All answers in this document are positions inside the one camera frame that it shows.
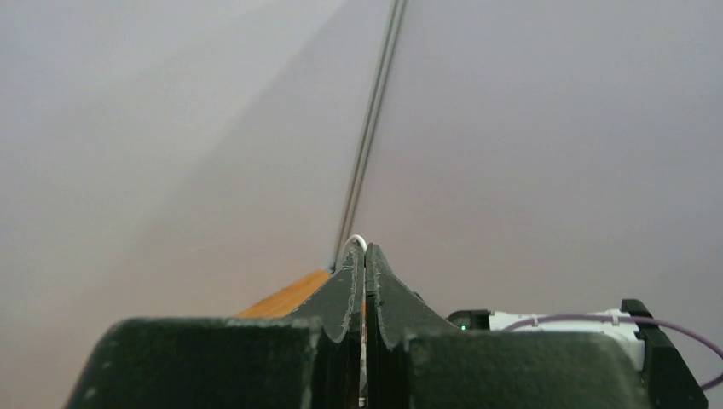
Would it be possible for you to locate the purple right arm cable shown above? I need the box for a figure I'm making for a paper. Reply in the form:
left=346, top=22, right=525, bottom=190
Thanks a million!
left=500, top=314, right=723, bottom=392

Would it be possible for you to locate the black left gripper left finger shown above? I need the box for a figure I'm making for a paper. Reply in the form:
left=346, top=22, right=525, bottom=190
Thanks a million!
left=67, top=242, right=366, bottom=408

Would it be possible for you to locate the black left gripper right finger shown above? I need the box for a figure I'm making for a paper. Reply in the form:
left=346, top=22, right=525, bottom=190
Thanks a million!
left=365, top=244, right=649, bottom=408

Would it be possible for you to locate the aluminium corner frame post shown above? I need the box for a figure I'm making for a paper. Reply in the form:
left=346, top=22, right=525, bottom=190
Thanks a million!
left=330, top=0, right=408, bottom=273

